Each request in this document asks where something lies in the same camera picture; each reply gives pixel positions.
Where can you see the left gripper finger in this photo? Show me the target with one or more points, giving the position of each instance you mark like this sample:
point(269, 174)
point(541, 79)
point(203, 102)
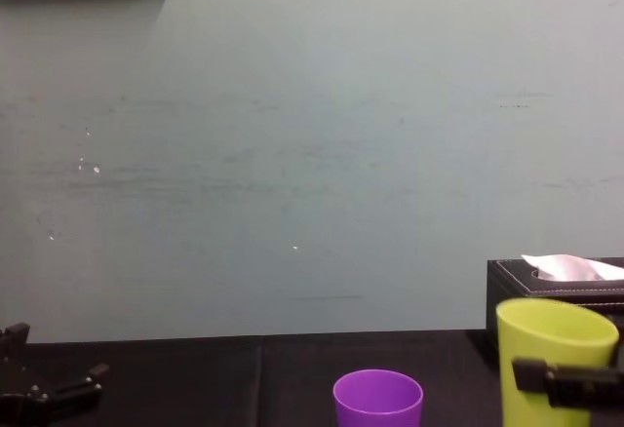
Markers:
point(78, 388)
point(13, 349)

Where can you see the white tissue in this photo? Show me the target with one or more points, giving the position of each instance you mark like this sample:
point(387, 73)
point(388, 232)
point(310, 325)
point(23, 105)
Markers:
point(568, 268)

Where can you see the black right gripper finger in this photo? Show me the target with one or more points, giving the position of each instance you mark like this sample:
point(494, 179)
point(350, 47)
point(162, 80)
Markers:
point(560, 380)

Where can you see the yellow-green plastic cup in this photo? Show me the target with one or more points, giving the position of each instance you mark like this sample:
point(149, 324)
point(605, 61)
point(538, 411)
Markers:
point(551, 344)

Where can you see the black table cloth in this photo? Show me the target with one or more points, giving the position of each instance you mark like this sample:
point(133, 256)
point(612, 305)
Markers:
point(205, 383)

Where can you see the black stitched tissue box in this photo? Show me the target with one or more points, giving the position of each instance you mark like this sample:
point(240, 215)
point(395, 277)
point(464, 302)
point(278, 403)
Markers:
point(507, 283)

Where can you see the purple plastic cup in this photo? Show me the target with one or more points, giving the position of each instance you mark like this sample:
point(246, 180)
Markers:
point(378, 417)

